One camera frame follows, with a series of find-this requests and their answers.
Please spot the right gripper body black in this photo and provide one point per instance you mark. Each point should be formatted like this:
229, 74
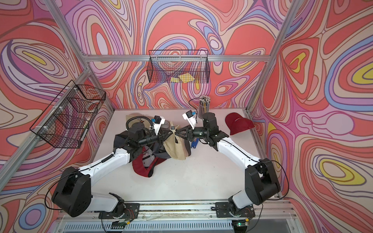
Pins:
198, 132

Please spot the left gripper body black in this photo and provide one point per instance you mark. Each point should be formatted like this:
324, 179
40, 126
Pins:
150, 140

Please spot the beige cap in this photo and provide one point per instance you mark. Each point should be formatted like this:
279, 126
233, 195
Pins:
138, 117
177, 147

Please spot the dark red cap front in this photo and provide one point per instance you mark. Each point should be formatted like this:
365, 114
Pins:
145, 163

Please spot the dark red cap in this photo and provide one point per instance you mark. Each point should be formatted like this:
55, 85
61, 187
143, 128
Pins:
145, 163
237, 123

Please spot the dark grey cap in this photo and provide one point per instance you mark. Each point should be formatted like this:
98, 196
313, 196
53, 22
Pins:
159, 151
121, 141

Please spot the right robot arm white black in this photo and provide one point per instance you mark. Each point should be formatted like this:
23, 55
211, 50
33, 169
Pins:
260, 182

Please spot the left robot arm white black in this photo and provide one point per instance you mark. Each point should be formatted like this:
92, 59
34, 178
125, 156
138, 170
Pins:
73, 192

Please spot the pencil cup with pencils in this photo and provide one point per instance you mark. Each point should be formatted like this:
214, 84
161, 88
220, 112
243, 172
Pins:
204, 105

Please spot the yellow sticky notes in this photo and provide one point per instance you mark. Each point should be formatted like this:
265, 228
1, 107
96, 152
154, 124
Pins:
183, 78

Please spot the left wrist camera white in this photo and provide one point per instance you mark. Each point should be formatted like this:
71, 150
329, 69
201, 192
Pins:
157, 121

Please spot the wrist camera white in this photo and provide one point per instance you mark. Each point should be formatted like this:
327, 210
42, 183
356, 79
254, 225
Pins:
157, 121
191, 117

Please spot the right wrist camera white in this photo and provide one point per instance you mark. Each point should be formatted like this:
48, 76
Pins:
191, 117

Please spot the black wire basket back wall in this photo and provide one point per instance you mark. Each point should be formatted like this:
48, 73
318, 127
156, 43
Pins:
164, 64

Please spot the black wire basket wall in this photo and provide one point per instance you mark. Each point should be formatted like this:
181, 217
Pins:
164, 64
67, 119

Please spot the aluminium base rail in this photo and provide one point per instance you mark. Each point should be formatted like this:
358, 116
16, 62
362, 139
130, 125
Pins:
203, 216

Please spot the black wire basket left wall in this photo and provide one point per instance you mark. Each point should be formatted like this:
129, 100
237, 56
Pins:
67, 119

